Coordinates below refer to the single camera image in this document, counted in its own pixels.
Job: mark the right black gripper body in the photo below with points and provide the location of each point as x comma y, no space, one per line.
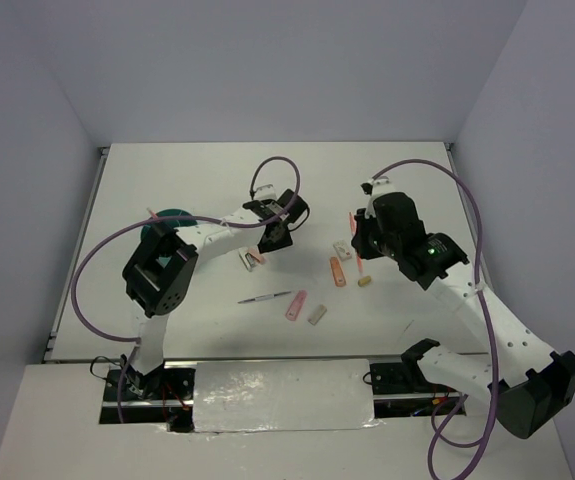
371,242

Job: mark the grey slim pen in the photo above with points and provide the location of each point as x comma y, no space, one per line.
265,297

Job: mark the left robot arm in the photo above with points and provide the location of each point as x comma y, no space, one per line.
159,272

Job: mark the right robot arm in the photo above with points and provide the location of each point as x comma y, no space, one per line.
529,384

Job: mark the white boxed eraser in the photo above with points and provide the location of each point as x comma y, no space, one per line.
343,250

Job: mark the pink white mini stapler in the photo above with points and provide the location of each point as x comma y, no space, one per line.
251,258

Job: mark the small tan eraser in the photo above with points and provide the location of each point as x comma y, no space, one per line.
364,281

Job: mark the orange correction tape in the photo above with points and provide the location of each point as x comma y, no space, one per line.
337,272

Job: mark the pink correction tape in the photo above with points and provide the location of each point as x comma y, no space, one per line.
296,305

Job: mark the grey beige eraser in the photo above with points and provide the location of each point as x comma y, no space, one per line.
317,314

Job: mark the teal round divided organizer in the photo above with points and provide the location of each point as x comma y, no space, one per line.
175,224

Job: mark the silver foil sheet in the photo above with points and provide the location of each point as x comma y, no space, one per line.
296,395

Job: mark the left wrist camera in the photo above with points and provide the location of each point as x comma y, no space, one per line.
263,203

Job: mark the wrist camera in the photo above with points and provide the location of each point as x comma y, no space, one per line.
263,203
373,189

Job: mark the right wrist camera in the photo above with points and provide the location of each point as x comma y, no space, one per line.
373,189

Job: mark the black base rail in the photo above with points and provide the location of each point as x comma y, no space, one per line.
171,403

